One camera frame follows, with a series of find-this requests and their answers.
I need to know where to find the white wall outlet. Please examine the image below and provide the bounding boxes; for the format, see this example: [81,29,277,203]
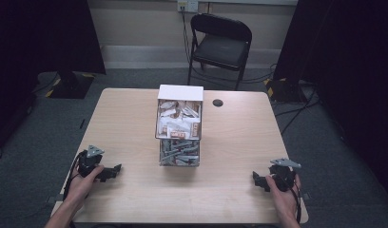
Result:
[176,0,200,14]

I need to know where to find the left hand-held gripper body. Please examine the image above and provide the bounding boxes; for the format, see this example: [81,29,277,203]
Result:
[77,144,107,179]

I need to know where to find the pile of grey parts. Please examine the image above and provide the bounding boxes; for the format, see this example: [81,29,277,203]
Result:
[161,140,201,166]

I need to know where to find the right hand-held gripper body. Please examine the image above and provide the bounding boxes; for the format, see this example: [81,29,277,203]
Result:
[268,158,302,193]

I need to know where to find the pile of white brown packets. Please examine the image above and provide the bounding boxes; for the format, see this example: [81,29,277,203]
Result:
[158,100,202,140]

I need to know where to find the left hand-held gripper black cable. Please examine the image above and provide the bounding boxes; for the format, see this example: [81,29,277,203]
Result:
[62,149,88,201]

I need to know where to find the black folding chair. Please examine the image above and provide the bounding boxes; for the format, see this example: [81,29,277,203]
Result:
[186,12,254,92]

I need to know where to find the clear drawer with grey parts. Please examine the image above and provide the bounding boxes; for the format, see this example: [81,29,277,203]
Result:
[159,139,202,167]

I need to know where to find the right hand-held gripper black cable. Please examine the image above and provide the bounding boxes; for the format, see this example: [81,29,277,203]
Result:
[289,185,303,224]

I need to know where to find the black floor cables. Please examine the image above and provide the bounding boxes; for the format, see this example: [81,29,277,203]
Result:
[270,80,321,135]

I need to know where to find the person's right hand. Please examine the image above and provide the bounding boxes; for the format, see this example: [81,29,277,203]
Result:
[264,173,302,220]

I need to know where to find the drawer with white brown packets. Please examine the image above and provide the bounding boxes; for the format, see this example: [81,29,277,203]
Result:
[154,98,204,142]

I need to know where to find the person's left hand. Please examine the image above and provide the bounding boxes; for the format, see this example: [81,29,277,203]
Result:
[66,164,106,204]

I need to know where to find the hand-held gripper black cable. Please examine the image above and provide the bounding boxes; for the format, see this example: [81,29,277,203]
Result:
[62,149,88,201]
[289,185,303,224]

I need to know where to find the black stand base yellow tape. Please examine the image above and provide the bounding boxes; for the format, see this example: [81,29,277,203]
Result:
[35,69,97,100]
[262,77,311,104]

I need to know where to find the black curtain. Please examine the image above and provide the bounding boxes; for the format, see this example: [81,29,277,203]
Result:
[0,0,107,160]
[272,0,388,203]

